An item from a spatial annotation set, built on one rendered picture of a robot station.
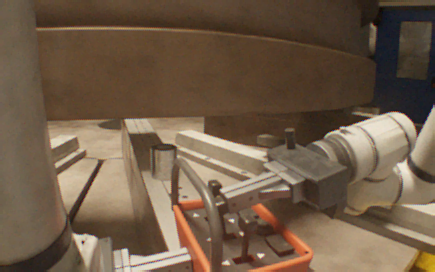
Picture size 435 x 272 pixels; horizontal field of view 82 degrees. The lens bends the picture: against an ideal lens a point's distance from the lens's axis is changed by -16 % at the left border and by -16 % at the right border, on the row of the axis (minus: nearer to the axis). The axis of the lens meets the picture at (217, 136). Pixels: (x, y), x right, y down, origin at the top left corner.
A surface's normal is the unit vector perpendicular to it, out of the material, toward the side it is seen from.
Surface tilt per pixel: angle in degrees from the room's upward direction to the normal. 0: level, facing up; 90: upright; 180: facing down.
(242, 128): 90
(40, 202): 95
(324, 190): 90
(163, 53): 90
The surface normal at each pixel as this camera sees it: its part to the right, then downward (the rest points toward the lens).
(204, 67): 0.40, 0.23
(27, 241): 0.80, 0.31
